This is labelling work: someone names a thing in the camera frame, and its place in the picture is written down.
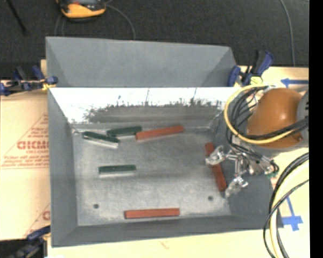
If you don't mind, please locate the brown cardboard board red print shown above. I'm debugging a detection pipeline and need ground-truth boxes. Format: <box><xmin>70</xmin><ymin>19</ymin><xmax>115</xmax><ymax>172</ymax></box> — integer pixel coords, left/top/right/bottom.
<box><xmin>0</xmin><ymin>77</ymin><xmax>52</xmax><ymax>242</ymax></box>

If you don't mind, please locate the red-brown flat block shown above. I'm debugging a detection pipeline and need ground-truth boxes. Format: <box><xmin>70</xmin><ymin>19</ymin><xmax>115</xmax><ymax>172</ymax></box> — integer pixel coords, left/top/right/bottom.
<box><xmin>204</xmin><ymin>142</ymin><xmax>228</xmax><ymax>192</ymax></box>
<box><xmin>123</xmin><ymin>207</ymin><xmax>181</xmax><ymax>220</ymax></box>
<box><xmin>135</xmin><ymin>125</ymin><xmax>185</xmax><ymax>141</ymax></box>

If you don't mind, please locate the grey metal bin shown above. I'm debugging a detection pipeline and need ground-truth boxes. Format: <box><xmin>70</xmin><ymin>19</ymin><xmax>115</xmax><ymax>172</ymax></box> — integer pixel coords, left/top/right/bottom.
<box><xmin>45</xmin><ymin>36</ymin><xmax>275</xmax><ymax>247</ymax></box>

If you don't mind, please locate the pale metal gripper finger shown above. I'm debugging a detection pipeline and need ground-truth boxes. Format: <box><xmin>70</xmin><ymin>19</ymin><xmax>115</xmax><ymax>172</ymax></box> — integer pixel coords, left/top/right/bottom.
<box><xmin>205</xmin><ymin>145</ymin><xmax>227</xmax><ymax>167</ymax></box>
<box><xmin>224</xmin><ymin>176</ymin><xmax>249</xmax><ymax>199</ymax></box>

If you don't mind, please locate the dark green flat block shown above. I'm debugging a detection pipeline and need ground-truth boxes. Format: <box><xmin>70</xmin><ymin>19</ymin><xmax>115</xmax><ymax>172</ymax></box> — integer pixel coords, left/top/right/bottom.
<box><xmin>106</xmin><ymin>125</ymin><xmax>143</xmax><ymax>139</ymax></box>
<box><xmin>81</xmin><ymin>131</ymin><xmax>121</xmax><ymax>148</ymax></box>
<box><xmin>98</xmin><ymin>164</ymin><xmax>137</xmax><ymax>178</ymax></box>

